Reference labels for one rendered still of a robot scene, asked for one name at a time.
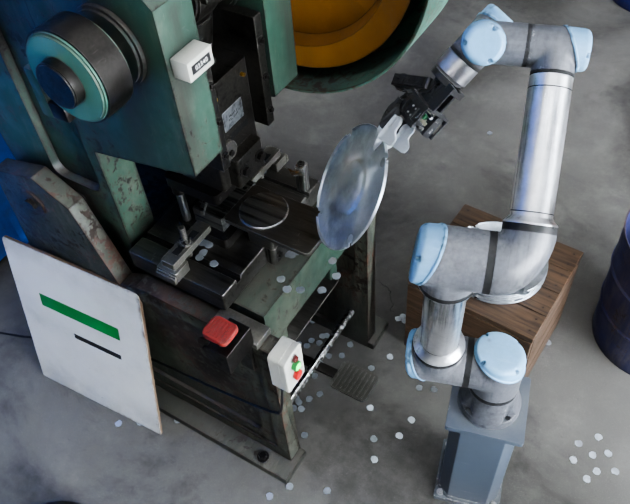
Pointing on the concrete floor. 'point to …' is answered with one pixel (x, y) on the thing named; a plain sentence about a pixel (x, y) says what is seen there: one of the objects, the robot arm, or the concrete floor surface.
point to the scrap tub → (628, 297)
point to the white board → (87, 332)
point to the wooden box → (478, 312)
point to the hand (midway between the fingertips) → (378, 144)
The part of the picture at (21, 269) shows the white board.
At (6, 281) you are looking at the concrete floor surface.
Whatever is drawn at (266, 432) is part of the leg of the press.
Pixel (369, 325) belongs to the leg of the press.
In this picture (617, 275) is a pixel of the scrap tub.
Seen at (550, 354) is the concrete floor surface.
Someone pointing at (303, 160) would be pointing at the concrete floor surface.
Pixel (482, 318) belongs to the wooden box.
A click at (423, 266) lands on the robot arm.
